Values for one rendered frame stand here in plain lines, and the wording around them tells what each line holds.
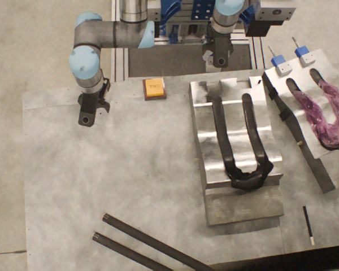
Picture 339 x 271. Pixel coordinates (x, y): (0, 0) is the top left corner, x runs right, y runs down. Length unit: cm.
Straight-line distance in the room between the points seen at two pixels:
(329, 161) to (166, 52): 118
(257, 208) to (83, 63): 75
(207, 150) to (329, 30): 167
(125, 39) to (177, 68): 116
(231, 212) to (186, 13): 84
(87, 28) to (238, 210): 76
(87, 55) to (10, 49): 165
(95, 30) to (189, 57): 123
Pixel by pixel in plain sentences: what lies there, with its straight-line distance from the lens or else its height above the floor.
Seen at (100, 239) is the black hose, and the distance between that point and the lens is 144.
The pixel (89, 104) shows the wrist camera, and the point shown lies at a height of 111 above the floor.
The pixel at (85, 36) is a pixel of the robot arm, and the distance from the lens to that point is 115.
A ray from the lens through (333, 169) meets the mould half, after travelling 152.
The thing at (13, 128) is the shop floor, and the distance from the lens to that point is 251.
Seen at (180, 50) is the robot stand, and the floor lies 21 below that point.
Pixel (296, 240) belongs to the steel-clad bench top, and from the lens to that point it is 155.
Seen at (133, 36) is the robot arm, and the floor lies 128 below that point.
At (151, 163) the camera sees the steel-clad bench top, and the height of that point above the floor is 80.
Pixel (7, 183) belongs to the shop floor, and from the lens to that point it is 244.
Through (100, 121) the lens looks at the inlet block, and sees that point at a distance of 141.
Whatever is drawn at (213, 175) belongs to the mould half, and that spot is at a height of 93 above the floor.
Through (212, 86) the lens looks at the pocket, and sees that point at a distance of 155.
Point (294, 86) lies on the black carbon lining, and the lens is 163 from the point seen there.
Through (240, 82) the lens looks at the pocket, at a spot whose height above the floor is 86.
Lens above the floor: 226
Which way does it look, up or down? 73 degrees down
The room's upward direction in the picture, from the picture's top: 6 degrees clockwise
